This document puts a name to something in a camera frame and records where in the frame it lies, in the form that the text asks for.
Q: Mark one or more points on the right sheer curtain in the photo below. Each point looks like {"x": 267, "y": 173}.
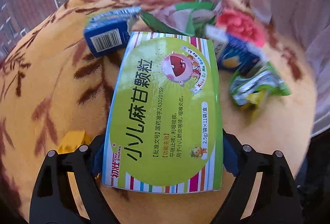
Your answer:
{"x": 307, "y": 21}

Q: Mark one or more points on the green white carton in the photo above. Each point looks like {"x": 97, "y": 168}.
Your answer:
{"x": 185, "y": 18}

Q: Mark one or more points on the yellow toy block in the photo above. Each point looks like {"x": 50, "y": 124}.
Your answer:
{"x": 73, "y": 140}

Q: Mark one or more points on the green medicine box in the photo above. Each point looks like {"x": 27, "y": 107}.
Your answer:
{"x": 164, "y": 130}

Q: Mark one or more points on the floral plush blanket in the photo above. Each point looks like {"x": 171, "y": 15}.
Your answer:
{"x": 51, "y": 84}

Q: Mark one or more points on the green foil wrapper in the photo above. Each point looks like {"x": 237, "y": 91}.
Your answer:
{"x": 253, "y": 90}

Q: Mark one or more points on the blue white medicine box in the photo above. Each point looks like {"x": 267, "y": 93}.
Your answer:
{"x": 233, "y": 54}

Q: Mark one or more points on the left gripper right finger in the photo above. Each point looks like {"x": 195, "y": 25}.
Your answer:
{"x": 277, "y": 199}

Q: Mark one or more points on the blue barcode carton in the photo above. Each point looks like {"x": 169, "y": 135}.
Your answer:
{"x": 111, "y": 30}

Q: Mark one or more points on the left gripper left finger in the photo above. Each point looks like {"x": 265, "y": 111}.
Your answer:
{"x": 52, "y": 199}

